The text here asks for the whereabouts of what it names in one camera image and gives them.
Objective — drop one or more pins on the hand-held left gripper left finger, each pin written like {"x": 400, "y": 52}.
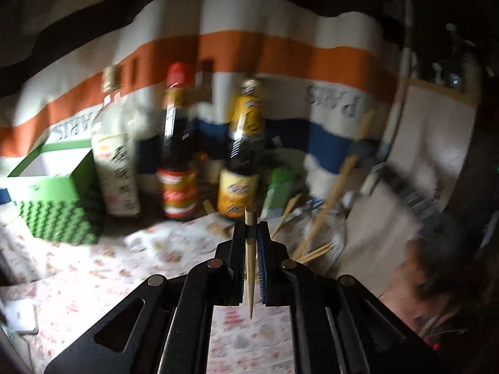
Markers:
{"x": 238, "y": 265}

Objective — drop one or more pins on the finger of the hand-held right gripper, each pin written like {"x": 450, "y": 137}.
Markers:
{"x": 364, "y": 150}

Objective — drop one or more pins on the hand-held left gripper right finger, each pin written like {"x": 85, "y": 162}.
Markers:
{"x": 263, "y": 265}

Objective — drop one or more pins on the single bamboo chopstick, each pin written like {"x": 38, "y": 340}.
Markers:
{"x": 250, "y": 249}
{"x": 335, "y": 191}
{"x": 286, "y": 214}

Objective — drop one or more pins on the pile of bamboo chopsticks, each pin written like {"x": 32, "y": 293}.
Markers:
{"x": 317, "y": 252}

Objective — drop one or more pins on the round beige board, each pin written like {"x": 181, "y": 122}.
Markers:
{"x": 436, "y": 144}

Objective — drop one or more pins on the dark sauce bottle yellow label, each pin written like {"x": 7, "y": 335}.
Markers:
{"x": 237, "y": 191}

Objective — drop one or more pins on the green drink carton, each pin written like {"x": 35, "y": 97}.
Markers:
{"x": 286, "y": 183}

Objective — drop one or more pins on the dark vinegar bottle red cap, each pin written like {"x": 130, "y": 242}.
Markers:
{"x": 177, "y": 187}

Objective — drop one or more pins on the bear printed cloth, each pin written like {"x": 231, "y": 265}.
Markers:
{"x": 117, "y": 272}

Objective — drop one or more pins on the striped white orange blue blanket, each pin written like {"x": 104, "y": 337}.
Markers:
{"x": 273, "y": 54}

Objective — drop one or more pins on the clear cooking wine bottle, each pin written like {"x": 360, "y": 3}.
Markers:
{"x": 117, "y": 171}

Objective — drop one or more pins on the green checkered box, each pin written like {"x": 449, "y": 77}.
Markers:
{"x": 58, "y": 202}

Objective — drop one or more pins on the white power adapter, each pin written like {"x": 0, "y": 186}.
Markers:
{"x": 21, "y": 315}

